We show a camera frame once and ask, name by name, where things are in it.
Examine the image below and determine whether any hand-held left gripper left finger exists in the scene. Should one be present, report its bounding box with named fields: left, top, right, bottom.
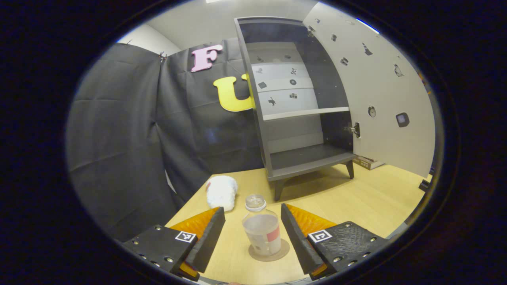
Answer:
left=120, top=207, right=226, bottom=282

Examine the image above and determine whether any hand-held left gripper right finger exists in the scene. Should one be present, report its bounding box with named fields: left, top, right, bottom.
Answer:
left=280, top=203, right=393, bottom=281

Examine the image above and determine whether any brown round coaster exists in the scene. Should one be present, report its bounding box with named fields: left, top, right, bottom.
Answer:
left=248, top=238, right=290, bottom=262

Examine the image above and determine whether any clear plastic bottle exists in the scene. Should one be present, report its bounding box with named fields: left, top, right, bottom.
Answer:
left=242, top=194, right=282, bottom=257

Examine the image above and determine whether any dark grey cabinet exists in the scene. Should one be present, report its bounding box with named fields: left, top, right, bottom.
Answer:
left=234, top=16, right=359, bottom=201

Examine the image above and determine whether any grey cabinet door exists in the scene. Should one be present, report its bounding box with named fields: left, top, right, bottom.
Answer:
left=303, top=2, right=436, bottom=179

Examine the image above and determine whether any white fluffy cloth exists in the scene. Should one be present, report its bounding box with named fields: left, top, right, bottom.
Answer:
left=205, top=175, right=238, bottom=212

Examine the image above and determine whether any brown book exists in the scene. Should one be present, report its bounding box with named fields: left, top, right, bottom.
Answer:
left=353, top=156, right=385, bottom=171

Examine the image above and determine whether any black backdrop cloth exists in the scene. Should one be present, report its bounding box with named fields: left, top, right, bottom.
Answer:
left=65, top=38, right=274, bottom=243

